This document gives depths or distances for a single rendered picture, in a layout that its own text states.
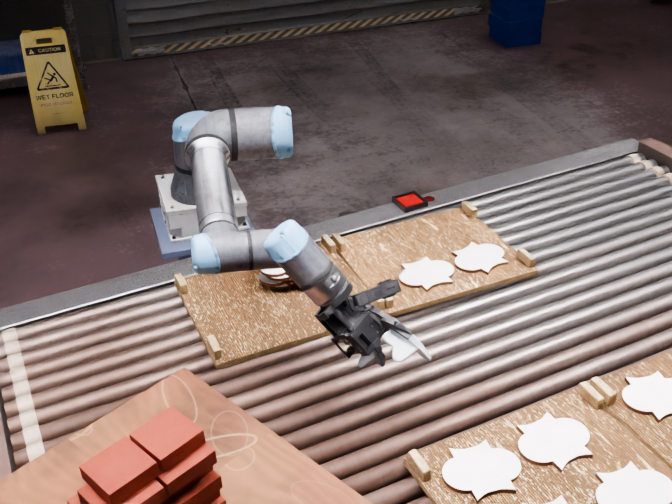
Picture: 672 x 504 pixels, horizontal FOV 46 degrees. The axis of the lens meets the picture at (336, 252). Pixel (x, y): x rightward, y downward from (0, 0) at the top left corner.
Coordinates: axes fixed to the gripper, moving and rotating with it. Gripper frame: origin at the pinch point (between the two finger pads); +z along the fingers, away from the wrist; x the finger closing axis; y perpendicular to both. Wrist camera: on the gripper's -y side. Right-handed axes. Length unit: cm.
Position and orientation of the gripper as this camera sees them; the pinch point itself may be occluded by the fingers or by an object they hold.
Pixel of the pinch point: (408, 361)
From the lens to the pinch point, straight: 151.6
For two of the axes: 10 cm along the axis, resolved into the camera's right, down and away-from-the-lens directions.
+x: 5.2, -1.9, -8.3
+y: -5.5, 6.6, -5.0
